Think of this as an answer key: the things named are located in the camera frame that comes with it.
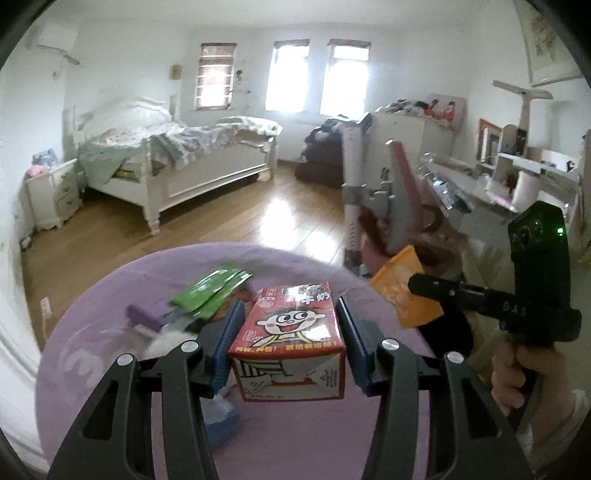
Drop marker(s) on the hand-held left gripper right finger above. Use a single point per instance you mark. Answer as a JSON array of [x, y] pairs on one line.
[[356, 346]]

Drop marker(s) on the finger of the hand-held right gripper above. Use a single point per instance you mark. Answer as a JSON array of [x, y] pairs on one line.
[[443, 288]]

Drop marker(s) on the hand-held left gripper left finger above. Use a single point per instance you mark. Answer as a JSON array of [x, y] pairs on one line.
[[225, 344]]

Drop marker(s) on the orange snack packet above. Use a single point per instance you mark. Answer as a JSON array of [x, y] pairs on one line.
[[406, 295]]

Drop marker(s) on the red cartoon milk carton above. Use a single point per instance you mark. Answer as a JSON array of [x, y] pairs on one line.
[[286, 332]]

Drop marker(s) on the person's right forearm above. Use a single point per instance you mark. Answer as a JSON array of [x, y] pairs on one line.
[[554, 438]]

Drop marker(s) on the person's right hand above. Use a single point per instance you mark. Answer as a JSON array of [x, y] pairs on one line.
[[503, 383]]

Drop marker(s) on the crumpled white tissue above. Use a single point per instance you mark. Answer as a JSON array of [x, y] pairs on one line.
[[168, 339]]

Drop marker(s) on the green snack packet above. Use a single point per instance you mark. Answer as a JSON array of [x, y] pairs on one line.
[[207, 288]]

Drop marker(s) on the blue plastic packet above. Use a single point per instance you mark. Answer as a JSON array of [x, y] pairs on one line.
[[221, 424]]

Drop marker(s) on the small purple wrapper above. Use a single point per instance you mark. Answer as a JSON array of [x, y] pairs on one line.
[[143, 317]]

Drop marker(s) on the pink and grey chair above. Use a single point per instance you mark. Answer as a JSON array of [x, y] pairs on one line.
[[401, 198]]

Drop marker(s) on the white study desk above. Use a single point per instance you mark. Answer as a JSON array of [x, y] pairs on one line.
[[531, 170]]

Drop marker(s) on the purple round tablecloth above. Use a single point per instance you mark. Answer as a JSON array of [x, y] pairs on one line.
[[295, 438]]

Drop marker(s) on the white dresser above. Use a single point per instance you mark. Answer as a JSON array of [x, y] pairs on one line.
[[415, 143]]

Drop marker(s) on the white wooden bed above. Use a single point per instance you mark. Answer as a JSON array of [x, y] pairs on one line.
[[207, 175]]

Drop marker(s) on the pink and white desk lamp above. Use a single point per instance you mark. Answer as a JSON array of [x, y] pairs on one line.
[[524, 101]]

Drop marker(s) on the printed picture with figures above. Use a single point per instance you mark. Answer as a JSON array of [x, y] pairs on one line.
[[445, 110]]

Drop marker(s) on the dark pile of clothes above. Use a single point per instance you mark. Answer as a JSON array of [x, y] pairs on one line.
[[323, 152]]

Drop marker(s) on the clothes heap on dresser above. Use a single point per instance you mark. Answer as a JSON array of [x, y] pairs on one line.
[[401, 107]]

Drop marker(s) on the white nightstand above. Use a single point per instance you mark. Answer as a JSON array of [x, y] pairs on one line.
[[53, 198]]

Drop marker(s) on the bright window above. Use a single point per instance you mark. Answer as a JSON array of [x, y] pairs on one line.
[[286, 76], [346, 78]]

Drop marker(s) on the pink soft item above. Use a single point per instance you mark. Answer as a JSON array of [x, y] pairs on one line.
[[36, 170]]

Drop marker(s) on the grey-blue cloth bundle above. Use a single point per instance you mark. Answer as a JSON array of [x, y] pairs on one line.
[[45, 158]]

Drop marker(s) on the window with brick view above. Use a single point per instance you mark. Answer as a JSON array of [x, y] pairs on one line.
[[214, 78]]

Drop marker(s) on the white air conditioner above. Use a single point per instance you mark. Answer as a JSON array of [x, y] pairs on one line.
[[57, 37]]

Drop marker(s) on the orange picture frame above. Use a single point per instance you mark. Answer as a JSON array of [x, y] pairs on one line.
[[482, 138]]

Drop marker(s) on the framed wall picture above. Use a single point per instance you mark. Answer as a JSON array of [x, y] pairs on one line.
[[547, 46]]

